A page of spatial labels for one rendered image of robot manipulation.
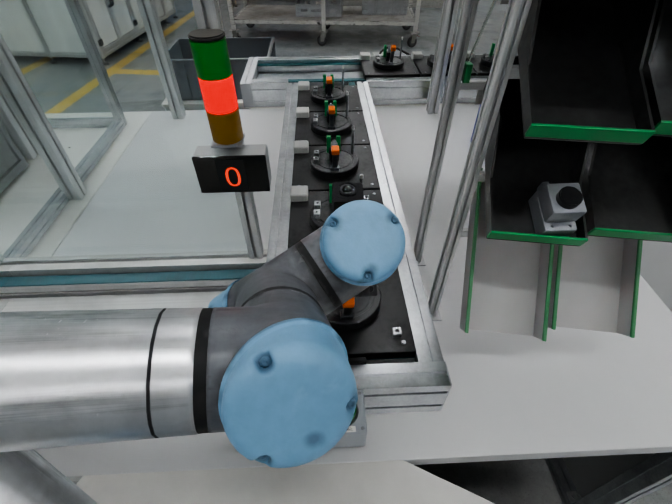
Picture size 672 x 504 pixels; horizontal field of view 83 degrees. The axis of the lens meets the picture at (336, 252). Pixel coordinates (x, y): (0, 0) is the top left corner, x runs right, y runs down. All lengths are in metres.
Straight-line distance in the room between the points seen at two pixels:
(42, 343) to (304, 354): 0.13
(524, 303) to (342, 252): 0.49
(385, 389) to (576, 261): 0.41
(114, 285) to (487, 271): 0.76
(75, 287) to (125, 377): 0.78
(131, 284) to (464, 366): 0.72
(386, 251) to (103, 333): 0.21
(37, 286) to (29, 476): 0.60
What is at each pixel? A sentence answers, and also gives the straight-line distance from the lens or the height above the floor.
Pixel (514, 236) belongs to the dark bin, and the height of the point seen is 1.20.
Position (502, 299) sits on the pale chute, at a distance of 0.74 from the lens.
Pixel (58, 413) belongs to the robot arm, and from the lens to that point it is 0.25.
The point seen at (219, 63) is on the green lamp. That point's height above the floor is 1.38.
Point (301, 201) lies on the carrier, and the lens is 1.00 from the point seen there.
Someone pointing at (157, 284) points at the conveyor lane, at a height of 0.94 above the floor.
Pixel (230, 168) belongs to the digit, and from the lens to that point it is 0.68.
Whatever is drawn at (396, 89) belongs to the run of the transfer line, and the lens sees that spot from 1.80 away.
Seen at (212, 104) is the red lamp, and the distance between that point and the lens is 0.64.
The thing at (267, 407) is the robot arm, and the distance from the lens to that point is 0.21.
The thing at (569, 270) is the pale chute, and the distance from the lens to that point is 0.81.
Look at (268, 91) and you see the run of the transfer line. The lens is 1.78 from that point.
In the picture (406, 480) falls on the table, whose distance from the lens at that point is 0.74.
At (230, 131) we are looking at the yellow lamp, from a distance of 0.65.
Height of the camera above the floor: 1.56
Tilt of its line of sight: 44 degrees down
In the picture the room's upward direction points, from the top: straight up
